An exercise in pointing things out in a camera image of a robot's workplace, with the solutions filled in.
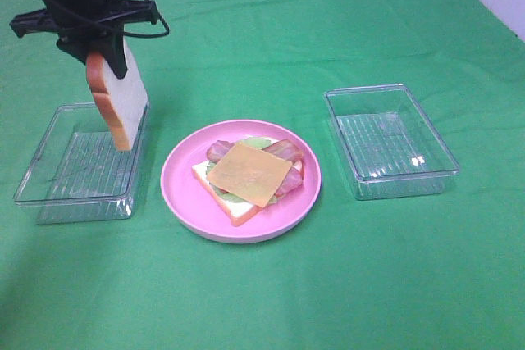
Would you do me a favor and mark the pink round plate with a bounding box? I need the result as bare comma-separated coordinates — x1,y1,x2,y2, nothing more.
160,119,322,243

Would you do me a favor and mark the bacon strip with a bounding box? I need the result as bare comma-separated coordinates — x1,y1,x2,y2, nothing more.
206,139,304,198
211,139,305,195

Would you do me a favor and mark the bread slice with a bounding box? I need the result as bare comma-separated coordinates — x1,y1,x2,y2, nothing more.
86,43,148,151
192,139,304,226

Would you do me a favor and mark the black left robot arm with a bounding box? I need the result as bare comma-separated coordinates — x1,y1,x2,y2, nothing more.
10,0,169,79

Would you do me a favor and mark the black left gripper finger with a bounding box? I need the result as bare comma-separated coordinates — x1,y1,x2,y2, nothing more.
57,38,95,62
96,34,128,79

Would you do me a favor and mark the yellow cheese slice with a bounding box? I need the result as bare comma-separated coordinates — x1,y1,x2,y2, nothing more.
208,143,303,207

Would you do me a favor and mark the left clear plastic tray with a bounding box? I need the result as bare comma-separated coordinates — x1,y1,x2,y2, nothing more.
13,102,149,225

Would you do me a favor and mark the clear plastic tray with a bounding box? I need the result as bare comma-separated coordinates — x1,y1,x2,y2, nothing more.
324,84,459,201
13,102,149,225

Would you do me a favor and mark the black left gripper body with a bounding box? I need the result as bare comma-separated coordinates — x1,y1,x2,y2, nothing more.
9,0,158,39

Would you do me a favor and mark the right clear plastic tray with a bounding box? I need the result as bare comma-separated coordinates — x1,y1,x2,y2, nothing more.
324,84,459,201

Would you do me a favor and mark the green tablecloth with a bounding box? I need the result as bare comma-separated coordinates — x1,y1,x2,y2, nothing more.
1,0,524,349

